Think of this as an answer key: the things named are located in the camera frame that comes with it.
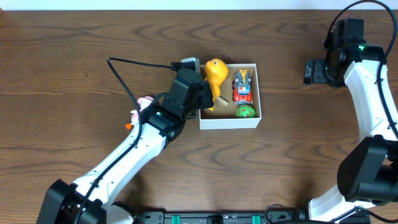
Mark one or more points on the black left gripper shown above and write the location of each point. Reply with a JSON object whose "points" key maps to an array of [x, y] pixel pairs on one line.
{"points": [[204, 95]]}

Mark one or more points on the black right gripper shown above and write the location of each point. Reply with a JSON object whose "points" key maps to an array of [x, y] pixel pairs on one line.
{"points": [[319, 65]]}

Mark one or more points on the wooden rattle drum toy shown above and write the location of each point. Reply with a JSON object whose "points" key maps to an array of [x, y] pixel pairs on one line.
{"points": [[222, 100]]}

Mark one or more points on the orange dinosaur toy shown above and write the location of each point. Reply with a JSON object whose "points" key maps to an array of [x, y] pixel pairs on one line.
{"points": [[216, 73]]}

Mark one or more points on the red grey toy truck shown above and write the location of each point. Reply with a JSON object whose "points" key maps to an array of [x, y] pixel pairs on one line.
{"points": [[241, 85]]}

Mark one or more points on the green patterned ball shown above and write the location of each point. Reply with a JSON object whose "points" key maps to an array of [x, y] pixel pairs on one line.
{"points": [[245, 111]]}

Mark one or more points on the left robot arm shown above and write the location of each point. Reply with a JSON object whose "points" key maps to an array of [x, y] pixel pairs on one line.
{"points": [[89, 199]]}

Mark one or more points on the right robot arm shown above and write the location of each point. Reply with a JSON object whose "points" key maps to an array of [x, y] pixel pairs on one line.
{"points": [[367, 177]]}

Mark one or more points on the white pink duck toy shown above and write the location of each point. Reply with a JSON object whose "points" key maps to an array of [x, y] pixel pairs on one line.
{"points": [[143, 103]]}

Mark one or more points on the white cardboard box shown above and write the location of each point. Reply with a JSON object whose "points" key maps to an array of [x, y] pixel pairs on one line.
{"points": [[224, 117]]}

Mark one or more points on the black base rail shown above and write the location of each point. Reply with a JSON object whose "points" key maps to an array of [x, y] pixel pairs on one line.
{"points": [[120, 214]]}

